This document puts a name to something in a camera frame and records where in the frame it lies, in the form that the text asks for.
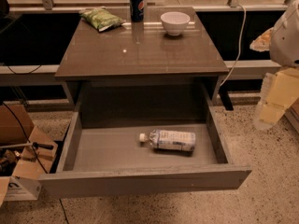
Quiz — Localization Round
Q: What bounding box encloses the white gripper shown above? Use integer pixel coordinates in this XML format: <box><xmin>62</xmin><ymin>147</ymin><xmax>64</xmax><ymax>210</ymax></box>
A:
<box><xmin>249</xmin><ymin>0</ymin><xmax>299</xmax><ymax>131</ymax></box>

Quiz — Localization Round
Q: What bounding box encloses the clear plastic water bottle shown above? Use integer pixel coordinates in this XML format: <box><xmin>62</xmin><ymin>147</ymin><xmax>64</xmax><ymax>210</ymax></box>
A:
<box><xmin>139</xmin><ymin>130</ymin><xmax>196</xmax><ymax>152</ymax></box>

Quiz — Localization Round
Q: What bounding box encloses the brown cabinet counter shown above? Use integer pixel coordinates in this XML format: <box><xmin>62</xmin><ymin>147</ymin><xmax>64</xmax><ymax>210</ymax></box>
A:
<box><xmin>55</xmin><ymin>7</ymin><xmax>228</xmax><ymax>128</ymax></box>

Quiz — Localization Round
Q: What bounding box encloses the grey open drawer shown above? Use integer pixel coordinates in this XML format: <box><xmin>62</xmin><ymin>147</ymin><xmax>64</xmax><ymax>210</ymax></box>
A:
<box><xmin>39</xmin><ymin>106</ymin><xmax>251</xmax><ymax>198</ymax></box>

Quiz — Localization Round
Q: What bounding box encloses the white ceramic bowl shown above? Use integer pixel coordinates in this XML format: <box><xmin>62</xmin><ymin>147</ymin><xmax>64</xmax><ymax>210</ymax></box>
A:
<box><xmin>161</xmin><ymin>11</ymin><xmax>191</xmax><ymax>35</ymax></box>

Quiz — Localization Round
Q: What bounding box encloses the blue pepsi can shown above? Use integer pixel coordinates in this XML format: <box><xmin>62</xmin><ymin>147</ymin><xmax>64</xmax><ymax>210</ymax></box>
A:
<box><xmin>130</xmin><ymin>0</ymin><xmax>144</xmax><ymax>22</ymax></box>

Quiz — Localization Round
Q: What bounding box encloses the green chip bag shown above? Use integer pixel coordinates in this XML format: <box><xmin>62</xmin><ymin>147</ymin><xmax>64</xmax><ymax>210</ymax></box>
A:
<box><xmin>79</xmin><ymin>7</ymin><xmax>125</xmax><ymax>32</ymax></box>

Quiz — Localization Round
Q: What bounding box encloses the brown cardboard box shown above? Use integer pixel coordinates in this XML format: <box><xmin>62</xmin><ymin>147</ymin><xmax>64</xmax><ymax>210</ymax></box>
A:
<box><xmin>0</xmin><ymin>105</ymin><xmax>58</xmax><ymax>205</ymax></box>

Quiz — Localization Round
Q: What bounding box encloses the white cable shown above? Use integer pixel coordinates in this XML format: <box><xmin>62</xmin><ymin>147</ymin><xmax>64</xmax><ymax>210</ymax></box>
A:
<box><xmin>220</xmin><ymin>3</ymin><xmax>247</xmax><ymax>88</ymax></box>

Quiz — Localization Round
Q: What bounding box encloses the black handled tool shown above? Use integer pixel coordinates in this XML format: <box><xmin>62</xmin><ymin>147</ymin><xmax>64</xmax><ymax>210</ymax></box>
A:
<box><xmin>0</xmin><ymin>142</ymin><xmax>54</xmax><ymax>150</ymax></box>

